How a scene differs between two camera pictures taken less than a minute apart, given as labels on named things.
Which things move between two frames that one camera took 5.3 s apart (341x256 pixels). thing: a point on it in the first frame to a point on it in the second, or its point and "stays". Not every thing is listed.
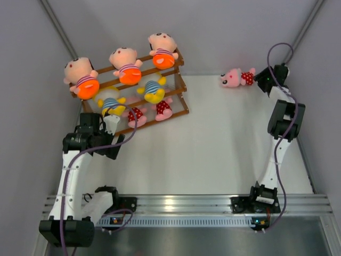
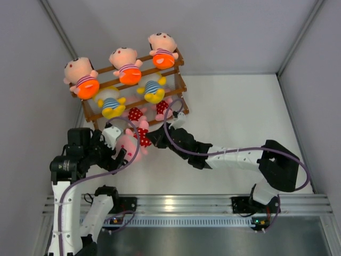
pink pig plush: (234, 78) to (132, 143)
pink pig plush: (164, 111) stays
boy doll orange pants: (124, 59) stays
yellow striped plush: (154, 92) stays
